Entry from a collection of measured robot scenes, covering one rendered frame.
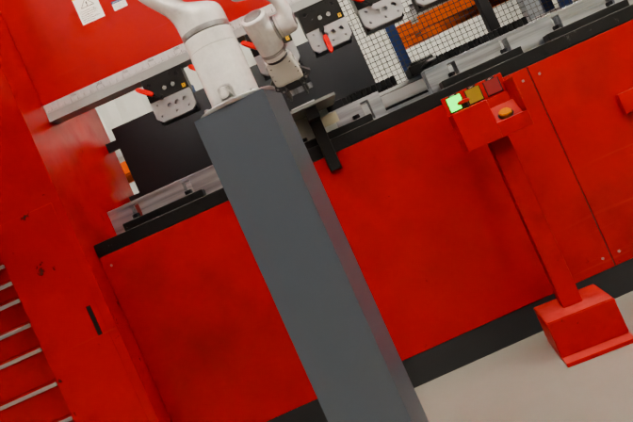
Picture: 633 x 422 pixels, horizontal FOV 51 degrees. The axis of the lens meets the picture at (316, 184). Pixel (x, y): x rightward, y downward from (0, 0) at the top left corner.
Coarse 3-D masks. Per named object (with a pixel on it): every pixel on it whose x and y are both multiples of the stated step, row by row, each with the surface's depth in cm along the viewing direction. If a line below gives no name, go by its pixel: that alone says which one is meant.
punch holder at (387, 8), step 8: (376, 0) 231; (384, 0) 231; (392, 0) 231; (360, 8) 232; (368, 8) 231; (376, 8) 231; (384, 8) 233; (392, 8) 231; (400, 8) 231; (360, 16) 232; (368, 16) 231; (376, 16) 231; (384, 16) 232; (392, 16) 231; (400, 16) 232; (368, 24) 231; (376, 24) 231; (384, 24) 235; (368, 32) 235
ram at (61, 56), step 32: (0, 0) 232; (32, 0) 232; (64, 0) 232; (128, 0) 232; (192, 0) 232; (224, 0) 232; (256, 0) 232; (320, 0) 232; (32, 32) 232; (64, 32) 232; (96, 32) 232; (128, 32) 232; (160, 32) 232; (32, 64) 232; (64, 64) 232; (96, 64) 232; (128, 64) 232; (160, 64) 232; (96, 96) 232
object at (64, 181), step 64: (0, 64) 212; (0, 128) 211; (64, 128) 244; (0, 192) 211; (64, 192) 217; (128, 192) 289; (64, 256) 211; (64, 320) 211; (64, 384) 211; (128, 384) 211
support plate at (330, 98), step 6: (324, 96) 208; (330, 96) 208; (312, 102) 208; (318, 102) 208; (324, 102) 215; (330, 102) 222; (300, 108) 208; (318, 108) 226; (294, 114) 211; (300, 114) 219; (294, 120) 227
